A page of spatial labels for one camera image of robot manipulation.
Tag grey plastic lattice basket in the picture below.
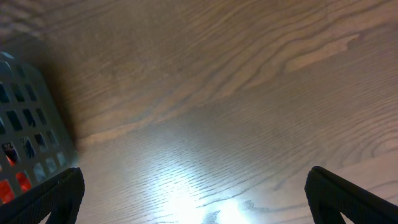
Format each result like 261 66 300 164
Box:
1 52 76 189

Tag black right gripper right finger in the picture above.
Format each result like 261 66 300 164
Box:
305 166 397 224

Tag red yellow pasta packet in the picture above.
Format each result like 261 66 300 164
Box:
1 142 32 204

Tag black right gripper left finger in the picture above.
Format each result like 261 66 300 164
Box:
1 167 85 224

